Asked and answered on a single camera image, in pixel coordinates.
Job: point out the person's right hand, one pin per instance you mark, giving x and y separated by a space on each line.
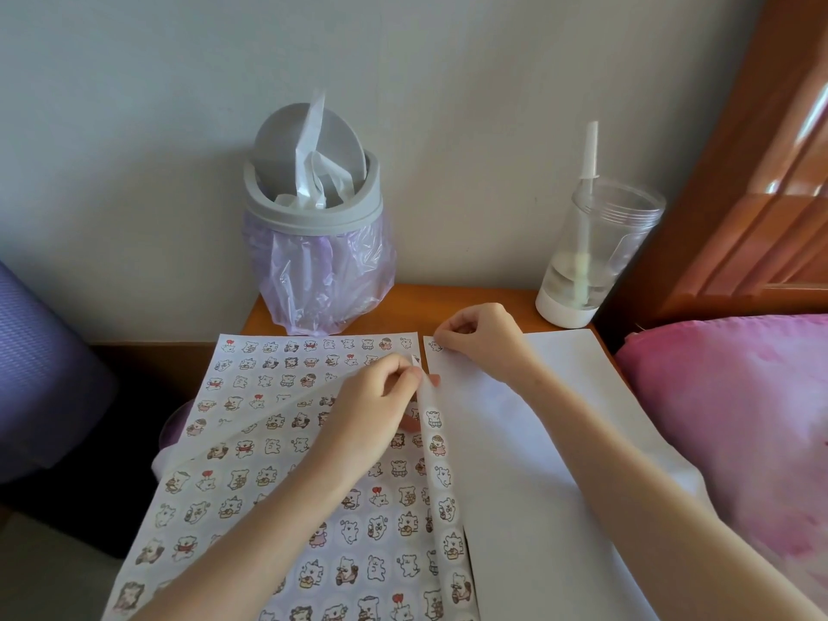
491 342

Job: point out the person's left hand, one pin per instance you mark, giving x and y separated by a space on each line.
362 420

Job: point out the long white sticker strip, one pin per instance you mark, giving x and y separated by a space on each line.
446 459

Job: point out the rows of stuck cartoon stickers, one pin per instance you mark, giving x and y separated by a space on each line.
259 475

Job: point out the white paper sheet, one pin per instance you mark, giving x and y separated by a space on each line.
530 510
210 520

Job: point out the person's left forearm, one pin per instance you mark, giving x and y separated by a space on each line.
246 549

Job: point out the person's right forearm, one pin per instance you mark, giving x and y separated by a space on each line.
647 498

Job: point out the wooden nightstand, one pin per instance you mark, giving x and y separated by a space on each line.
453 303

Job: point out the clear cup with white base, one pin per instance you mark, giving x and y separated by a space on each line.
563 313

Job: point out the purple plastic bin bag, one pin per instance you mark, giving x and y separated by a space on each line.
317 278

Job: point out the purple plastic container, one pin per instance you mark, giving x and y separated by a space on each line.
171 430

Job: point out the grey trash bin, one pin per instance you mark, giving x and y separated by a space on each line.
310 223

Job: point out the white straw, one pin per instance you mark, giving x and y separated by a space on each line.
590 148

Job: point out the white backing scraps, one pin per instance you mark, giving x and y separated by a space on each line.
310 161

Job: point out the pink floral bedding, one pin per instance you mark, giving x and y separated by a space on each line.
744 413

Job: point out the wooden bed headboard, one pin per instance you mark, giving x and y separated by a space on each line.
744 252

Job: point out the purple rolled mat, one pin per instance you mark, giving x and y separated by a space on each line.
45 381

